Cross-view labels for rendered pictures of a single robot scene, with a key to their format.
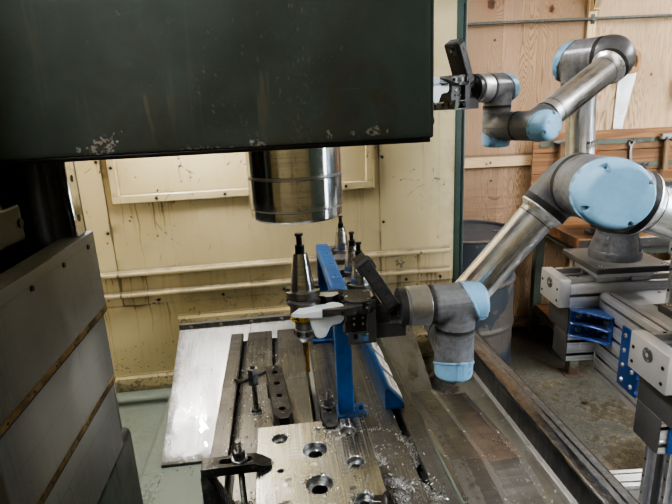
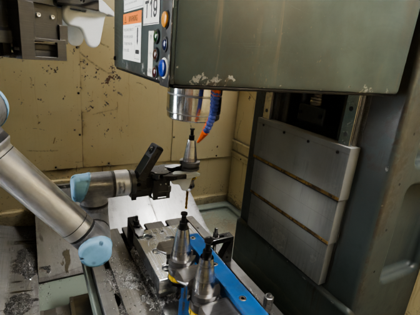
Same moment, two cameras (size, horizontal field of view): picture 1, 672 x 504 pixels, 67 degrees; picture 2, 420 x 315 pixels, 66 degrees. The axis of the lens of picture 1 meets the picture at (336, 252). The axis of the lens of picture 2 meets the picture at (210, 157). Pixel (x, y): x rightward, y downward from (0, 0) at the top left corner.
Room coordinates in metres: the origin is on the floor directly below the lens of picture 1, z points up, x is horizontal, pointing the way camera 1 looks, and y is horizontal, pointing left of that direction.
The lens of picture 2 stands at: (1.76, -0.25, 1.64)
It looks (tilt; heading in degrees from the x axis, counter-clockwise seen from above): 18 degrees down; 157
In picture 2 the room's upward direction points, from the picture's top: 5 degrees clockwise
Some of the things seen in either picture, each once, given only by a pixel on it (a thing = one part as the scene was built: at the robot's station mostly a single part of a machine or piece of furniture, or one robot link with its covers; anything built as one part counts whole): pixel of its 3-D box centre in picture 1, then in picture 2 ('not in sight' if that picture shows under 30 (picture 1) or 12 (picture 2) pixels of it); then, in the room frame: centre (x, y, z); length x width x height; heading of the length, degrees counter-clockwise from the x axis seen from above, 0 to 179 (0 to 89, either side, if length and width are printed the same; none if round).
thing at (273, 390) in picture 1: (279, 400); not in sight; (1.15, 0.16, 0.93); 0.26 x 0.05 x 0.06; 11
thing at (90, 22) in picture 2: not in sight; (92, 23); (1.29, -0.23, 1.67); 0.09 x 0.03 x 0.06; 126
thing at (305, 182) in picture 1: (295, 180); (194, 97); (0.87, 0.06, 1.52); 0.16 x 0.16 x 0.12
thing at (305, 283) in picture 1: (301, 270); (190, 150); (0.87, 0.06, 1.36); 0.04 x 0.04 x 0.07
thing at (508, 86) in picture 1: (497, 89); not in sight; (1.44, -0.46, 1.67); 0.11 x 0.08 x 0.09; 126
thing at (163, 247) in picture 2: not in sight; (171, 246); (1.14, -0.06, 1.21); 0.07 x 0.05 x 0.01; 96
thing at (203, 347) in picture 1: (302, 388); not in sight; (1.52, 0.13, 0.75); 0.89 x 0.70 x 0.26; 96
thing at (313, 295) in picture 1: (302, 295); (189, 164); (0.87, 0.06, 1.32); 0.06 x 0.06 x 0.03
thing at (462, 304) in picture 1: (456, 303); (93, 187); (0.90, -0.22, 1.27); 0.11 x 0.08 x 0.09; 96
